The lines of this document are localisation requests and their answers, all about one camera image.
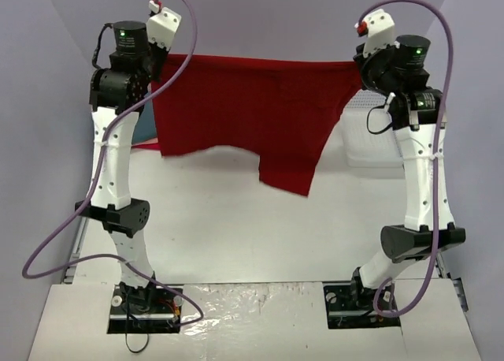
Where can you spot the white plastic basket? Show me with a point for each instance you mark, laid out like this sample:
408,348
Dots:
370,136

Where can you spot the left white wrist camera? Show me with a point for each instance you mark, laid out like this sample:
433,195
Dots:
162,27

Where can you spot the folded teal t shirt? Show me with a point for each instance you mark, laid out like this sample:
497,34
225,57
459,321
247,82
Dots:
145,128

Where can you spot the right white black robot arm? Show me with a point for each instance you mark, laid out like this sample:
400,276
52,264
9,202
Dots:
397,72

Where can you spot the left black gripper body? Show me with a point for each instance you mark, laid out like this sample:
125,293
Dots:
158,61

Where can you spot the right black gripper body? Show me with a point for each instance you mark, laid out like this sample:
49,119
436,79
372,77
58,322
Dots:
363,67

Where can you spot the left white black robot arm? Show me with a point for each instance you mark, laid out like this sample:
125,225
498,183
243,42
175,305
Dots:
141,49

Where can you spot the folded red t shirt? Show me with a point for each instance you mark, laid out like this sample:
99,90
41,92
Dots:
147,146

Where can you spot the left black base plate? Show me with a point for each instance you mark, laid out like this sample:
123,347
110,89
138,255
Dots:
160,313

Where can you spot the red t shirt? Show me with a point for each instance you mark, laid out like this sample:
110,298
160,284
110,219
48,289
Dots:
282,111
147,146

